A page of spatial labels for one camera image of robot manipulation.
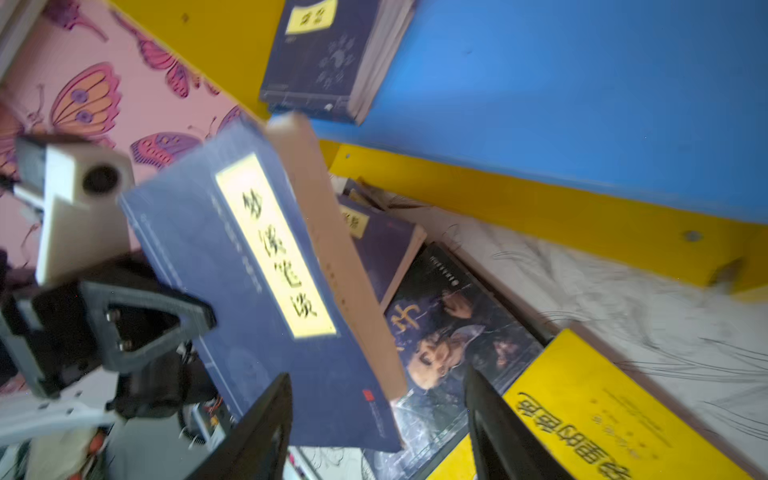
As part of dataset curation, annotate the blue book Yijing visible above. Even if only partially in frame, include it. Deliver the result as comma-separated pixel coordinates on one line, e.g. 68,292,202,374
260,0,416,125

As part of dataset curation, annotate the blue book middle of fan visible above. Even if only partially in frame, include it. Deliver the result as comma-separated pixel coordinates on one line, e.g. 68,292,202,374
337,195,427,312

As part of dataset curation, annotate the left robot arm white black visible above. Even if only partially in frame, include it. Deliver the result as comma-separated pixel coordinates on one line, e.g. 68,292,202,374
1,255,216,445

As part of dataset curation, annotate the blue book bottom of fan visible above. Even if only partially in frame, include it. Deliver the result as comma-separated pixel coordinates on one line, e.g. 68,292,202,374
329,174,389,211

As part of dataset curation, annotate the dark illustrated cover book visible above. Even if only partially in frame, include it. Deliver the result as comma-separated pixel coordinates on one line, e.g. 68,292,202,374
365,243,543,479

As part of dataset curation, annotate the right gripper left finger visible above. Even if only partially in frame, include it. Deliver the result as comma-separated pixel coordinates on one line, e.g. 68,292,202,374
187,373,293,480

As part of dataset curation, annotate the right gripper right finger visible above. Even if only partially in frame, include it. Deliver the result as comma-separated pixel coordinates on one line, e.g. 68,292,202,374
464,367,571,480

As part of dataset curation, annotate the blue book of fan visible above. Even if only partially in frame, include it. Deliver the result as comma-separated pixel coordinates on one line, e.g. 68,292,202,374
329,174,389,211
337,195,427,312

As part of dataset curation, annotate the yellow shelf with blue board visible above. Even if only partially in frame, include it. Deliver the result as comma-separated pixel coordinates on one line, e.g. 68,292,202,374
116,1,767,297

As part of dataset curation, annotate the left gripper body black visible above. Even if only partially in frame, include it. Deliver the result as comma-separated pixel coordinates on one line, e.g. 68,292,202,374
1,252,198,420

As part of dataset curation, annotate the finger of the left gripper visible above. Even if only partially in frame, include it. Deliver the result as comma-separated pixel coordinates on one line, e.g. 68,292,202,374
78,278,216,374

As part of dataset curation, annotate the blue book Mengxi Bitan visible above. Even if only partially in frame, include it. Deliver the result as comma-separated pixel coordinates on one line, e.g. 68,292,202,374
120,113,407,452

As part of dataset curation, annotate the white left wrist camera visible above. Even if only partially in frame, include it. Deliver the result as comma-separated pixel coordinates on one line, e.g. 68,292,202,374
12,134,135,286

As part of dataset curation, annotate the yellow book with orange figure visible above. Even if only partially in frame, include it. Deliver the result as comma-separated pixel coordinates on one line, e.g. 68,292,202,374
430,329,749,479

